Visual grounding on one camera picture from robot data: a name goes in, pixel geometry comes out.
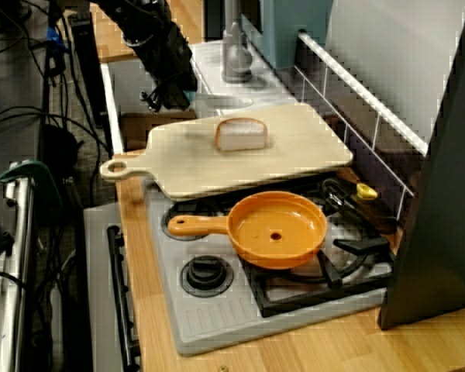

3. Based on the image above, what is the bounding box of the black cable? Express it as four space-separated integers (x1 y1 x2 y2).
0 108 113 156
0 21 38 65

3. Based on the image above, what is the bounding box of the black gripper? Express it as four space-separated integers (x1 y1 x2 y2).
133 33 191 114

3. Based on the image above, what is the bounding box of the wooden countertop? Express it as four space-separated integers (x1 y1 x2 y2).
114 149 465 372

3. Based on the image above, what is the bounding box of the orange toy frying pan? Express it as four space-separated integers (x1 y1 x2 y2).
167 191 329 270

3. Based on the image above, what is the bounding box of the small yellow toy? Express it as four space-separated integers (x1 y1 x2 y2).
356 183 378 202

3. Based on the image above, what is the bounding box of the bread slice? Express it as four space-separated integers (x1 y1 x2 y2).
215 117 269 153

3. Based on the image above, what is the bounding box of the black bag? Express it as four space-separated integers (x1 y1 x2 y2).
38 123 79 175

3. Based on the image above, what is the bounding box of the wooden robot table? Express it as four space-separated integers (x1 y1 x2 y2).
88 0 205 63

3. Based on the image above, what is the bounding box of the black upright post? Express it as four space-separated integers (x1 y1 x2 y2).
68 11 102 127

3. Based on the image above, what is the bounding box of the grey toy faucet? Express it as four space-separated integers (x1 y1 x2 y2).
220 0 255 83

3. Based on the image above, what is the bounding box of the white toy oven front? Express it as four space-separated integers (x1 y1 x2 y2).
83 205 140 372

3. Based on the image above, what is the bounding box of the white metal stand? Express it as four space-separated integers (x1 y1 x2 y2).
0 162 36 372

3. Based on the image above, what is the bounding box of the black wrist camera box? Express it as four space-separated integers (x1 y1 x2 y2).
165 21 199 90

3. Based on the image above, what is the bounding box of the grey toy stove top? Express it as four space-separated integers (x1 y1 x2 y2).
145 181 396 357

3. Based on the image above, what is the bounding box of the black slanted panel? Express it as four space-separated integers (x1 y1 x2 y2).
377 0 465 330

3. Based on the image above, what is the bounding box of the black toy utensil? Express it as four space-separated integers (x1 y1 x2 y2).
320 177 398 233

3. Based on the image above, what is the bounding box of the black oven door handle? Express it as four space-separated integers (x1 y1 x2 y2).
107 226 140 369

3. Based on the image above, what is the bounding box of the wooden cutting board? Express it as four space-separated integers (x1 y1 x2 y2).
99 102 354 202

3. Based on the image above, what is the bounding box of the white toy sink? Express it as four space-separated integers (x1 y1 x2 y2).
100 40 291 156

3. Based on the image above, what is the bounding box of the black burner grate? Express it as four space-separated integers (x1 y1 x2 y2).
166 176 396 319

